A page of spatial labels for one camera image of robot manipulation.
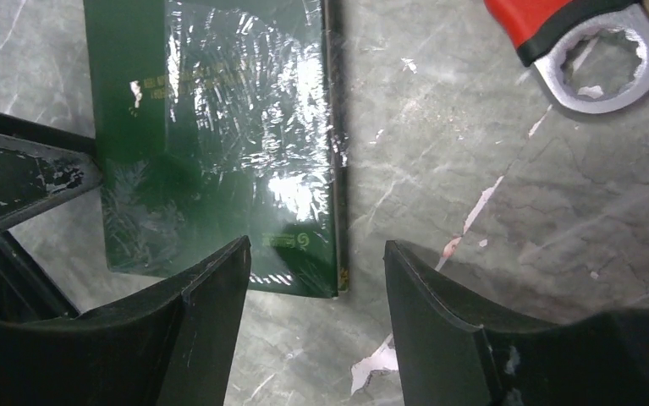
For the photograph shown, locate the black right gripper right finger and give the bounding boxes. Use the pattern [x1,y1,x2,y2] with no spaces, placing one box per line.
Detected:
[384,240,649,405]

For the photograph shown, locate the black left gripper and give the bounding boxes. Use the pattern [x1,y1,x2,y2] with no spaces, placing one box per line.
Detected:
[0,112,102,322]

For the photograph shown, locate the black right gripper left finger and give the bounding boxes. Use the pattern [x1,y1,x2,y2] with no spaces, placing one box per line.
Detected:
[0,236,251,405]

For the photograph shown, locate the orange handled adjustable wrench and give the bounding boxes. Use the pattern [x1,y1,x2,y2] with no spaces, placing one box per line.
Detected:
[481,0,649,116]

